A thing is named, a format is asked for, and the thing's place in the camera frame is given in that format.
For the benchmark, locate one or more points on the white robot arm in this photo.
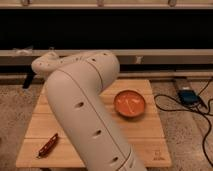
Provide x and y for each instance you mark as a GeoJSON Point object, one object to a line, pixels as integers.
{"type": "Point", "coordinates": [72, 88]}

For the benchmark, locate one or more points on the red brown wrapped bar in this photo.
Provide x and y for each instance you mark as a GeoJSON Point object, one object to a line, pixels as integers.
{"type": "Point", "coordinates": [48, 147]}

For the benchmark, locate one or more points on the grey metal rail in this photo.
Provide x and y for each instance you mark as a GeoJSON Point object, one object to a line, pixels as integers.
{"type": "Point", "coordinates": [141, 56]}

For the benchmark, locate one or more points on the blue power adapter box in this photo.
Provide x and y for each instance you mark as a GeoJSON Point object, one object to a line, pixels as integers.
{"type": "Point", "coordinates": [188, 97]}

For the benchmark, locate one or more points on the orange ceramic bowl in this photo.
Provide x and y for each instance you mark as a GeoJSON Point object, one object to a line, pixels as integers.
{"type": "Point", "coordinates": [129, 103]}

